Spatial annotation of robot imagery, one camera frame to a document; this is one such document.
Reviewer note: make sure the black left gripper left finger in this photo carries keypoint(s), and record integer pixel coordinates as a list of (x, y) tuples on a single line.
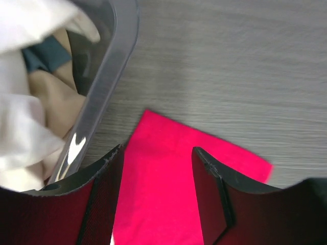
[(78, 209)]

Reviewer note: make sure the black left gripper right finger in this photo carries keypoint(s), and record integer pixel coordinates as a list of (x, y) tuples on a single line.
[(236, 209)]

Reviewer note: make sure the red pink t shirt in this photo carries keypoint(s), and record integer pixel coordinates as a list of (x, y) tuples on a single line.
[(157, 200)]

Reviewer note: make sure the cream white t shirt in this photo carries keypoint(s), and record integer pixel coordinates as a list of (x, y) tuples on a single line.
[(29, 149)]

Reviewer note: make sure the tan t shirt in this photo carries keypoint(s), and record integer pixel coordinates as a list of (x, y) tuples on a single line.
[(58, 93)]

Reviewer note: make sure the grey-blue t shirt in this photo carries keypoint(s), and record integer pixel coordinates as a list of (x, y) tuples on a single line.
[(48, 55)]

